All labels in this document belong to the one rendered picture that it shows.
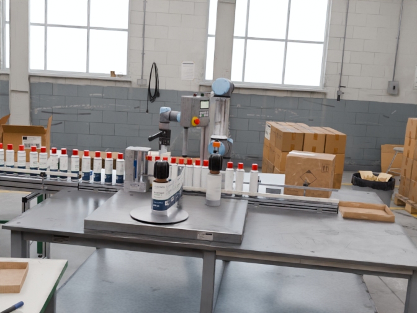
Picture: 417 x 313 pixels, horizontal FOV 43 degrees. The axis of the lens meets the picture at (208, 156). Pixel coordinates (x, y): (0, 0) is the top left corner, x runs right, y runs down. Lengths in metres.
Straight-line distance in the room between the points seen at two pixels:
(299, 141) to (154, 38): 3.21
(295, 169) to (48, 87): 6.04
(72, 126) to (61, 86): 0.67
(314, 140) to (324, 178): 3.27
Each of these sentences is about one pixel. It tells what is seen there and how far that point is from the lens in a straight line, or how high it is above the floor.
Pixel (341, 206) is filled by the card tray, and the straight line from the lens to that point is 3.56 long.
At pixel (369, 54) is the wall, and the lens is 9.33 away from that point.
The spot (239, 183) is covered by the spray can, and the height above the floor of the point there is 0.96.
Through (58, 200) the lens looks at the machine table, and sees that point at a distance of 3.32.
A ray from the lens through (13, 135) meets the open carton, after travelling 4.69.
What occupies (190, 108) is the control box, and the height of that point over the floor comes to 1.40.
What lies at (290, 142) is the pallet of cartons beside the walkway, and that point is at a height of 0.76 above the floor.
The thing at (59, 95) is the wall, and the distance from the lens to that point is 8.98.
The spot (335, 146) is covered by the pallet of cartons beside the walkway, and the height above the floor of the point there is 0.74.
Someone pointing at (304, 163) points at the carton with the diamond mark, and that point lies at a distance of 3.57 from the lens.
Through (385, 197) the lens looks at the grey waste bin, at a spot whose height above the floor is 0.45.
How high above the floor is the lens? 1.70
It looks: 10 degrees down
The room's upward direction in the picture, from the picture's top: 4 degrees clockwise
